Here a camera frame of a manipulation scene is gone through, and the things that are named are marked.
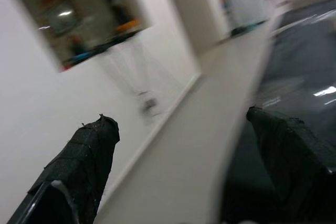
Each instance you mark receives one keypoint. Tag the orange bottles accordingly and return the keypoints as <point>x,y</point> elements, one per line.
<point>128,24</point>

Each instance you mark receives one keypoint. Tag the small blue object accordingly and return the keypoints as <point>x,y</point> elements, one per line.
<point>80,56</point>

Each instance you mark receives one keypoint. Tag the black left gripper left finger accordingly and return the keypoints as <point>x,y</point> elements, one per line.
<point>78,161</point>

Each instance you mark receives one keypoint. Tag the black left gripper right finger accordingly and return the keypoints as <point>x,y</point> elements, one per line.
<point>288,150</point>

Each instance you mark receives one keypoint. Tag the black tablecloth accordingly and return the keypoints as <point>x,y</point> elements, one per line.
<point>302,64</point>

